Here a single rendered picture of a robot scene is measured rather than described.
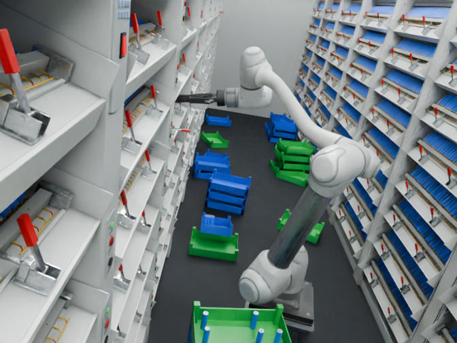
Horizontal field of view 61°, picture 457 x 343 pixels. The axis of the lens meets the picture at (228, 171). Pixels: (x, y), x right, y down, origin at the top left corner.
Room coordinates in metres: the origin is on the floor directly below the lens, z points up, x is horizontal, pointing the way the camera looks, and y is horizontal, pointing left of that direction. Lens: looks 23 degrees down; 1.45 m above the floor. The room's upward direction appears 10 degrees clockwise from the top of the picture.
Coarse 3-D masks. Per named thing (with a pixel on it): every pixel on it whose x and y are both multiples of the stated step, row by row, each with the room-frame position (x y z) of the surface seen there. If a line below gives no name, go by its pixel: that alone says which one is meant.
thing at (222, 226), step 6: (228, 216) 2.37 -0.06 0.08; (204, 222) 2.10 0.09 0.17; (216, 222) 2.36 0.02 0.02; (222, 222) 2.37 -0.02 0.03; (228, 222) 2.36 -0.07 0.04; (204, 228) 2.08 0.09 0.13; (210, 228) 2.09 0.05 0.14; (216, 228) 2.09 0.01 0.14; (222, 228) 2.10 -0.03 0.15; (228, 228) 2.10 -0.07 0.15; (216, 234) 2.08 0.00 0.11; (222, 234) 2.08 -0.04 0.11; (228, 234) 2.09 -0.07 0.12
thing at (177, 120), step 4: (176, 104) 1.87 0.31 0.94; (184, 104) 1.89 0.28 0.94; (188, 104) 1.90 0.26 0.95; (184, 108) 1.87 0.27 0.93; (184, 112) 1.81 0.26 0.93; (176, 116) 1.69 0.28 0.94; (180, 116) 1.72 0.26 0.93; (176, 120) 1.64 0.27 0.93; (180, 120) 1.67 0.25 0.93; (176, 124) 1.60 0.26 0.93; (180, 124) 1.62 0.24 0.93; (176, 128) 1.55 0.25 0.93; (176, 132) 1.50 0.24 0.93; (172, 136) 1.44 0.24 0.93; (172, 140) 1.29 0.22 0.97
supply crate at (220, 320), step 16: (192, 320) 0.93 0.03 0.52; (208, 320) 0.98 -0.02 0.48; (224, 320) 0.99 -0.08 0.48; (240, 320) 1.00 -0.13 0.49; (272, 320) 1.02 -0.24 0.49; (192, 336) 0.88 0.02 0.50; (224, 336) 0.92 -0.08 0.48; (240, 336) 0.93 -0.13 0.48; (272, 336) 0.96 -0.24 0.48; (288, 336) 0.92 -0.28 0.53
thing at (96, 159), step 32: (0, 0) 0.49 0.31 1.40; (32, 0) 0.50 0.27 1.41; (64, 0) 0.50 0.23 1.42; (96, 0) 0.50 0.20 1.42; (64, 32) 0.50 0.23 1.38; (96, 32) 0.50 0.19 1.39; (96, 128) 0.50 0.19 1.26; (64, 160) 0.50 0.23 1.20; (96, 160) 0.50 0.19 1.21; (96, 256) 0.50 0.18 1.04; (96, 320) 0.50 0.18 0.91
